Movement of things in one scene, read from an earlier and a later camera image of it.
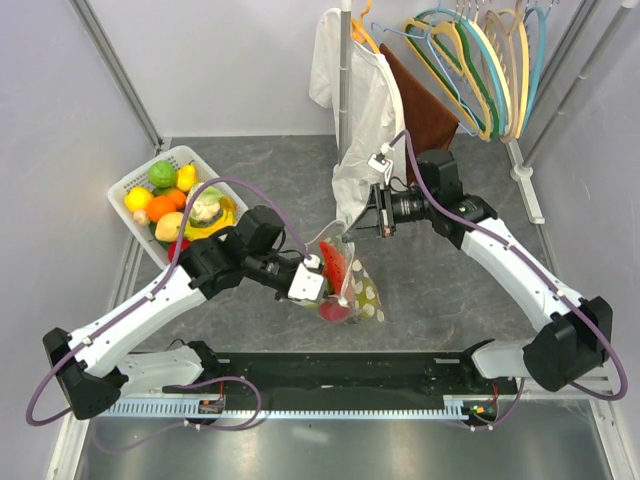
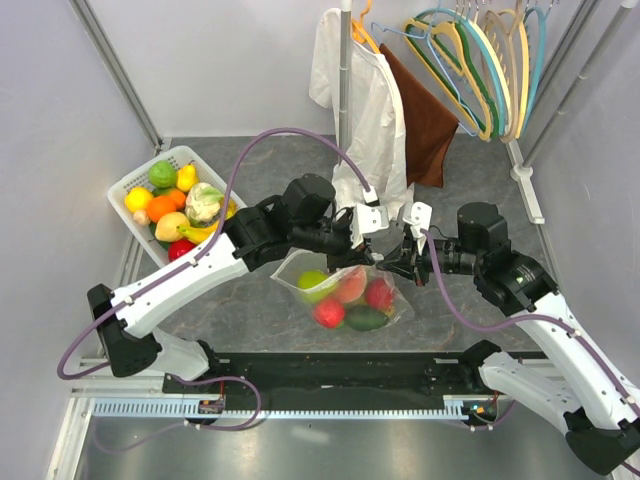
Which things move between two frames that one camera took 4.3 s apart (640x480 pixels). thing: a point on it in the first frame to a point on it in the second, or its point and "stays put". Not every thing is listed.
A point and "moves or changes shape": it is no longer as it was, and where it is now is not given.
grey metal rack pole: (344, 147) stays put
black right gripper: (374, 224) to (412, 263)
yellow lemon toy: (137, 199) stays put
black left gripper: (297, 261) to (335, 261)
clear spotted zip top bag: (351, 292) moves or changes shape
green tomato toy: (162, 173) stays put
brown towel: (429, 121) stays put
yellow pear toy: (186, 177) stays put
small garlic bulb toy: (140, 216) stays put
